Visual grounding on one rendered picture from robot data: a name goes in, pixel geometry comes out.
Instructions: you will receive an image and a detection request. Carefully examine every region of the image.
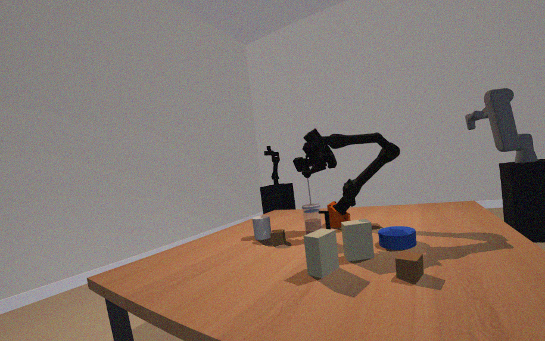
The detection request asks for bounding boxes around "blue short cylinder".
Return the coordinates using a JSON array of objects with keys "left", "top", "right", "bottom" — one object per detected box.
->
[{"left": 378, "top": 226, "right": 417, "bottom": 250}]

